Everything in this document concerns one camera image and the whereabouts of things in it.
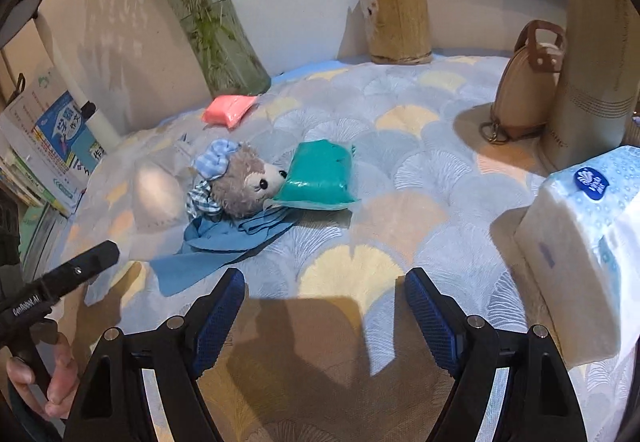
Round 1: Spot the beige paper bag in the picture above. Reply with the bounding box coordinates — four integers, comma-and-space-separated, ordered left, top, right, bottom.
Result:
537, 0, 640, 173

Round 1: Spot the wooden pen holder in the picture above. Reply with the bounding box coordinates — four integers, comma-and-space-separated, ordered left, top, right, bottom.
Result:
357, 0, 433, 66

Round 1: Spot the fan patterned tablecloth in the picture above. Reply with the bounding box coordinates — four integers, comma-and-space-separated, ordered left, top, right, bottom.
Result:
55, 55, 640, 442

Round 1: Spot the brown leather bag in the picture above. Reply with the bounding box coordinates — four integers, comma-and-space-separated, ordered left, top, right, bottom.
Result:
480, 21, 566, 143

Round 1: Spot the grey plush bear toy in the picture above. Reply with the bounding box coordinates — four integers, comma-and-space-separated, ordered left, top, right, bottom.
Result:
186, 138, 290, 223

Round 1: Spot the teal soft pack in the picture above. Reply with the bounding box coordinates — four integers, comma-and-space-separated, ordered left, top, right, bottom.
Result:
272, 141, 358, 212

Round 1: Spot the pink soft pack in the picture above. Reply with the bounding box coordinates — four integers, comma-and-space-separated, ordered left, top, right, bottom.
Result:
202, 95, 258, 128

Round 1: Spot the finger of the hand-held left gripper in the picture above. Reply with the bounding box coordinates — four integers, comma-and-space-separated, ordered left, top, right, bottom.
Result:
47, 242, 122, 295

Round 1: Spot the person's left hand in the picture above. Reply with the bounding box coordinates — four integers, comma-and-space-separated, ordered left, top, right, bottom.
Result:
7, 332, 82, 423

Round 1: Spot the row of books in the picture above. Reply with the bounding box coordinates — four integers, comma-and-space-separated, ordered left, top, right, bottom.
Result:
0, 67, 108, 218

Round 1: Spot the white desk lamp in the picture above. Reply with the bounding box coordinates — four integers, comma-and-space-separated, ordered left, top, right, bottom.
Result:
0, 0, 121, 148

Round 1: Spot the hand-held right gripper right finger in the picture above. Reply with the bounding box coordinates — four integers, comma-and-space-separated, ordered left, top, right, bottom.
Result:
404, 267, 588, 442

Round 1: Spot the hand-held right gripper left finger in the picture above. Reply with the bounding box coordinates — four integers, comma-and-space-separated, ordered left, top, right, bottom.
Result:
64, 267, 247, 442

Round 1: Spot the white tissue pack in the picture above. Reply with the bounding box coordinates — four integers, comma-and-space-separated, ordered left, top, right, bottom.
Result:
515, 145, 640, 368

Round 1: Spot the blue towel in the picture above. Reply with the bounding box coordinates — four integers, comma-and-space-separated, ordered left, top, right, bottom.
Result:
149, 205, 303, 298

